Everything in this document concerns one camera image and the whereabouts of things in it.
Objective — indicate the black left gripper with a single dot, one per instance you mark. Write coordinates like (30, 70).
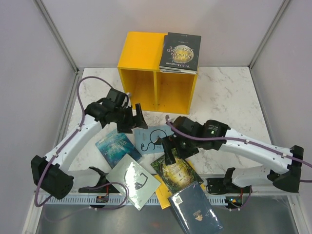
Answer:
(136, 121)

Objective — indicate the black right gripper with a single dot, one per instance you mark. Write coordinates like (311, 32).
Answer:
(169, 158)

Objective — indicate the light blue cat book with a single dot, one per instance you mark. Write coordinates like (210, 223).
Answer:
(145, 139)

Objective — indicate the navy blue crest book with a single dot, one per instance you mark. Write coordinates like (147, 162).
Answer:
(194, 211)

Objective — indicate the black Moon and Sixpence book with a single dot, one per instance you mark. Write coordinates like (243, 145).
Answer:
(180, 53)

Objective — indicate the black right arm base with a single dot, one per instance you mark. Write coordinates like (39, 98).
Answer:
(224, 185)

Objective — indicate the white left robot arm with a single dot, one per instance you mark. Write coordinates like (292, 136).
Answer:
(51, 172)

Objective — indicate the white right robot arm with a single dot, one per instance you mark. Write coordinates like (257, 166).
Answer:
(278, 166)

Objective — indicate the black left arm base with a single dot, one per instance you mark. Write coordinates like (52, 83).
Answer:
(91, 182)

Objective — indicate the green forest cover book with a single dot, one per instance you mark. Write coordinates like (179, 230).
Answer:
(176, 176)

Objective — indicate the teal ocean cover book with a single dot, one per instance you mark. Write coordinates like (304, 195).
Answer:
(114, 146)

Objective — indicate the yellow file folder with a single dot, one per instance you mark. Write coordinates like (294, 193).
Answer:
(163, 193)

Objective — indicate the pale grey-green circle book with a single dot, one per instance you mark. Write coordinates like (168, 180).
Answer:
(131, 179)

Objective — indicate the yellow wooden shelf box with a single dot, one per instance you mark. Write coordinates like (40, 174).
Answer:
(139, 73)

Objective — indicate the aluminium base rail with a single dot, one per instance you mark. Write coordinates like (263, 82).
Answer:
(63, 187)

